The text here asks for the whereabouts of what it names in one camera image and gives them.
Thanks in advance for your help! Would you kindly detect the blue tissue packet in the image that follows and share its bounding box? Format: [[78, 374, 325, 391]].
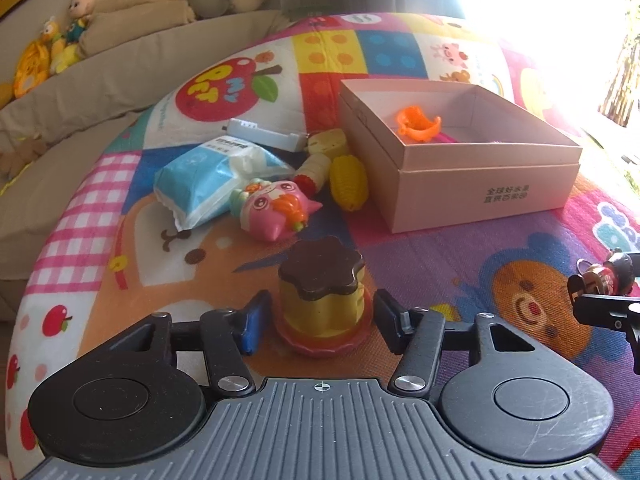
[[153, 135, 296, 232]]

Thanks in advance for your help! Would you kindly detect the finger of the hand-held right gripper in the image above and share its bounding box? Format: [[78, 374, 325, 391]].
[[567, 272, 640, 356]]

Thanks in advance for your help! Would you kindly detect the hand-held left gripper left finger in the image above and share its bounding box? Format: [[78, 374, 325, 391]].
[[125, 291, 273, 398]]

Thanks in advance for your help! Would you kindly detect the pink cardboard box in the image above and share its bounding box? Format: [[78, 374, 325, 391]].
[[337, 78, 584, 234]]

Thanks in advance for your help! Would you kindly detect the yellow corn toy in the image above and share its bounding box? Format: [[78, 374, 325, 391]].
[[330, 155, 370, 211]]

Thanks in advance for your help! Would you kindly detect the beige cylinder toy red end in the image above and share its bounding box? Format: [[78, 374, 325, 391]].
[[292, 154, 332, 196]]

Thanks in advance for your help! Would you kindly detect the small red black toy figure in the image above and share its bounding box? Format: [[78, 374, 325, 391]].
[[577, 249, 638, 296]]

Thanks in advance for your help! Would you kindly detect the big-headed doll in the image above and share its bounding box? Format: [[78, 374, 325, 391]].
[[67, 0, 98, 43]]

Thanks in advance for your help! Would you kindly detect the white grey power bank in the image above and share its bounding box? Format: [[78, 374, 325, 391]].
[[221, 117, 310, 152]]

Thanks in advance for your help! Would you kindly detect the colourful cartoon play mat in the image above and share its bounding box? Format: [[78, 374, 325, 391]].
[[0, 10, 640, 480]]

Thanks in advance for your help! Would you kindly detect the brown-topped yellow pudding toy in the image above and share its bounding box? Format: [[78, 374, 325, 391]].
[[272, 236, 375, 358]]

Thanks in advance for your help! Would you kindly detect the pale yellow block toy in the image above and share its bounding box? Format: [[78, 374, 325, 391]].
[[306, 128, 351, 161]]

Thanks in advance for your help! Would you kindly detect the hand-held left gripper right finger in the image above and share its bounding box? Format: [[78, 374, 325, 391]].
[[374, 289, 531, 400]]

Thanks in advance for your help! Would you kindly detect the yellow lion plush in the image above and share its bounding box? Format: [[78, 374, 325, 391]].
[[12, 40, 53, 100]]

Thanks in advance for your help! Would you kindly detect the pink cat toy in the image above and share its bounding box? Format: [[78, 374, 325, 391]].
[[229, 177, 323, 245]]

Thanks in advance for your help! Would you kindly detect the beige cushion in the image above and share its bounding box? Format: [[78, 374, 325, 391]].
[[77, 0, 198, 58]]

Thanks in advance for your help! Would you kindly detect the beige sofa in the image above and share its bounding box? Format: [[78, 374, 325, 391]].
[[0, 0, 321, 321]]

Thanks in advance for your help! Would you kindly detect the orange plastic toy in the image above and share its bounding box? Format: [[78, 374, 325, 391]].
[[396, 105, 443, 145]]

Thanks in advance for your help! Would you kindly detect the yellow duck plush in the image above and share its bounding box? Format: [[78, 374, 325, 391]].
[[39, 16, 81, 75]]

